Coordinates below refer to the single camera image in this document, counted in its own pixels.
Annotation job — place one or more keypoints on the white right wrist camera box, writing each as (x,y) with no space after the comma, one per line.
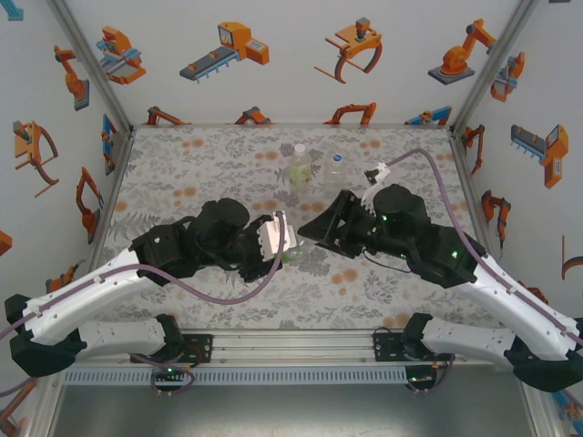
(380,175)

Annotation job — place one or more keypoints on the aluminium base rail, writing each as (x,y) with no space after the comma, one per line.
(291,348)

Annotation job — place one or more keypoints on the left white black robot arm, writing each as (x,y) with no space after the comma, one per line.
(77,300)

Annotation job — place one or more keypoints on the aluminium side rail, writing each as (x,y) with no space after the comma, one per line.
(464,182)
(119,173)

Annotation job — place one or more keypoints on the small controller circuit board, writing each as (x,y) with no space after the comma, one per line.
(168,371)
(421,378)

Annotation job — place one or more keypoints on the clear unlabelled plastic bottle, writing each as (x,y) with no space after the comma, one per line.
(335,175)

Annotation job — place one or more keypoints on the green label plastic bottle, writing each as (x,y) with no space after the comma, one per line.
(291,256)

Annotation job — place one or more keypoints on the pale yellow label plastic bottle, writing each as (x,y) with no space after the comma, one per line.
(299,173)

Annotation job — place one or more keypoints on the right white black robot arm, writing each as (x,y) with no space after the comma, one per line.
(519,300)

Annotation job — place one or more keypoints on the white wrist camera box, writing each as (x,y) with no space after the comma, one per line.
(380,175)
(273,234)

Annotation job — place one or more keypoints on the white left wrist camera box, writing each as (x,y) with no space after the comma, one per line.
(273,234)

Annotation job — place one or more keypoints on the floral patterned table cover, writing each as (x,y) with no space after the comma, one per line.
(218,173)

